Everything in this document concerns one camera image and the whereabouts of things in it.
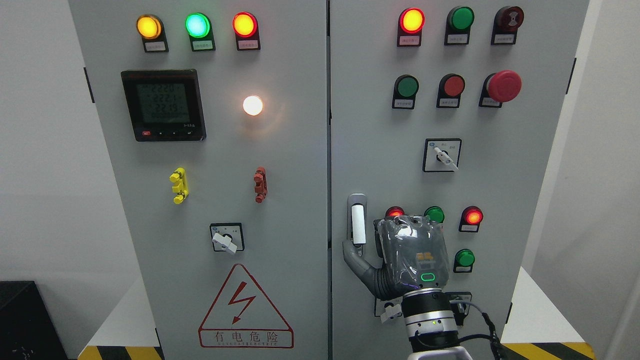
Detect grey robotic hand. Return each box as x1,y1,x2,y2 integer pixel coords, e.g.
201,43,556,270
342,215,450,301

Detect silver door handle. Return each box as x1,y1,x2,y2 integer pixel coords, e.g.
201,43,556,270
347,193,367,248

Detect green indicator lower middle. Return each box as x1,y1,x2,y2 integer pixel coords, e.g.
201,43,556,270
423,206,445,224

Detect red lit indicator lower left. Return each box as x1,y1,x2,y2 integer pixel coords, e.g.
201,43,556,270
385,206,406,218

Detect red lit indicator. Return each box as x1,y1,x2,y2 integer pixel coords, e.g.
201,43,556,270
458,206,483,233
385,206,406,218

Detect green push button lower right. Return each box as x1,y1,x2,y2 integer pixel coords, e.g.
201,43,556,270
453,248,476,274

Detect red lit indicator lower right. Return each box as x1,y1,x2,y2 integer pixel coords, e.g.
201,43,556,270
458,206,483,233

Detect white platform with hazard stripes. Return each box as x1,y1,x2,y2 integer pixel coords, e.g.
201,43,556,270
78,269,595,360

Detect green push button upper row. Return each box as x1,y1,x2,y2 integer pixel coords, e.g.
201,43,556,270
391,74,419,110

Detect red terminal connector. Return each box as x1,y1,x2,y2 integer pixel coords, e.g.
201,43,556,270
253,166,268,204

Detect red push button upper row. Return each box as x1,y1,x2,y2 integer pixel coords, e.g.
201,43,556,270
436,73,466,109

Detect red electric hazard warning sticker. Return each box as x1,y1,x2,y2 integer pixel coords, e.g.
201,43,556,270
198,263,294,349

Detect red emergency stop mushroom button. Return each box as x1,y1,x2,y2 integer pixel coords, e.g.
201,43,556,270
478,69,522,109

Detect grey electrical cabinet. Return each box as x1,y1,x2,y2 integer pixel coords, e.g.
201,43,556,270
70,0,590,360

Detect white glowing indicator light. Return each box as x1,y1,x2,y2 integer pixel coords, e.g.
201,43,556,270
242,95,265,116

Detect red indicator light top right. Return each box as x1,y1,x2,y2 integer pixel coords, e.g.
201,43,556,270
397,7,426,47

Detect red indicator light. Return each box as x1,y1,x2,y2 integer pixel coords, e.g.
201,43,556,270
397,7,426,47
232,11,261,51

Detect green indicator light top right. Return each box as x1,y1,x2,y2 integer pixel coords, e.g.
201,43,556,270
444,6,475,46

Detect green indicator light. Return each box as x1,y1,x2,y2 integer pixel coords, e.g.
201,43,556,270
185,12,217,51
444,6,475,46

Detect yellow terminal connector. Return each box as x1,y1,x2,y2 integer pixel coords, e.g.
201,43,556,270
169,167,190,205

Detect dark red buzzer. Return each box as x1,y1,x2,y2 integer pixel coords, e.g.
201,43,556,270
491,6,524,46

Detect red indicator light top left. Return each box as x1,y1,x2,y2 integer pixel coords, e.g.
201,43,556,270
232,11,261,51

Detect black digital power meter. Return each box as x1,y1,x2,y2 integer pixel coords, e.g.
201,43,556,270
120,69,206,142

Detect green indicator light top left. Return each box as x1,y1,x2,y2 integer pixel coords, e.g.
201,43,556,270
185,12,217,51

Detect yellow indicator light top left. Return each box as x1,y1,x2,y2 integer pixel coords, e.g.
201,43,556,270
135,14,169,53

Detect black box at left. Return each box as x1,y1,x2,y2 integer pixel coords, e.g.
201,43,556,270
0,281,67,360

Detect white selector switch bottom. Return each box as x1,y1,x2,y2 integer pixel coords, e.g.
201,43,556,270
374,296,403,324

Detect white selector switch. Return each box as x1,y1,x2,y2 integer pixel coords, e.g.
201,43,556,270
374,296,403,324
423,137,462,173

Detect black knob selector switch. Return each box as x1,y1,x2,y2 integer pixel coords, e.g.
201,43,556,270
445,291,473,327

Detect white selector switch upper right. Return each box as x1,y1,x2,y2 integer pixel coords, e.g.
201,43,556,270
423,137,462,173

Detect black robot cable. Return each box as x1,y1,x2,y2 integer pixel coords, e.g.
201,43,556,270
449,299,507,360

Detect white selector switch left door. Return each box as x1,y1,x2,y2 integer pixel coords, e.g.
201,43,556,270
209,222,245,255

